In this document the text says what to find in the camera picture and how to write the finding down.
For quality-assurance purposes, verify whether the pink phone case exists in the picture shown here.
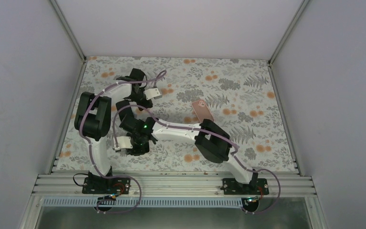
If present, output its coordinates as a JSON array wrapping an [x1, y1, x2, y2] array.
[[192, 99, 214, 123]]

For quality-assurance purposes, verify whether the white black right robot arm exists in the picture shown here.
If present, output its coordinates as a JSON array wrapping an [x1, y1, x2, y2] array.
[[114, 101, 258, 194]]

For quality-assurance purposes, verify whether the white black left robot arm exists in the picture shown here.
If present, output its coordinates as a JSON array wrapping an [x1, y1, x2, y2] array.
[[74, 68, 159, 194]]

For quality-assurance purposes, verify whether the floral patterned table mat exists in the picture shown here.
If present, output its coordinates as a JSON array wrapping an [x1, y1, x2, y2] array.
[[56, 56, 296, 172]]

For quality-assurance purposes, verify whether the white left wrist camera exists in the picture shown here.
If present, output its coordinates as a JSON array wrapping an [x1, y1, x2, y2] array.
[[144, 88, 163, 100]]

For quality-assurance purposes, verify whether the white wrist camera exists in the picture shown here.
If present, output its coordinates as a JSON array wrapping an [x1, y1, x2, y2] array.
[[144, 88, 163, 100], [113, 136, 133, 152]]

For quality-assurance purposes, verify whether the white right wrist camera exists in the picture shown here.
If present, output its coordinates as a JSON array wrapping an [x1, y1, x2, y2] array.
[[113, 136, 133, 152]]

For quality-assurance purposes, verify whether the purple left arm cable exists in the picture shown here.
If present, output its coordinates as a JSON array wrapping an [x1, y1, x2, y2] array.
[[78, 70, 167, 215]]

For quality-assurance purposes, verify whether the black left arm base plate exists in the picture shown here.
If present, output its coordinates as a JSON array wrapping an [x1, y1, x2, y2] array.
[[81, 177, 131, 195]]

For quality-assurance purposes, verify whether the slotted grey cable duct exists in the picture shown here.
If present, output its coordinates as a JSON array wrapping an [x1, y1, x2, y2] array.
[[42, 197, 243, 208]]

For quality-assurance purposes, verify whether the aluminium front rail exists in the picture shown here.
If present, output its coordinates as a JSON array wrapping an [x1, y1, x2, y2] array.
[[32, 171, 317, 197]]

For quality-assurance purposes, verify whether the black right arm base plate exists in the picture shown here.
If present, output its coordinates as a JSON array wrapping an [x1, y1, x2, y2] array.
[[220, 178, 270, 195]]

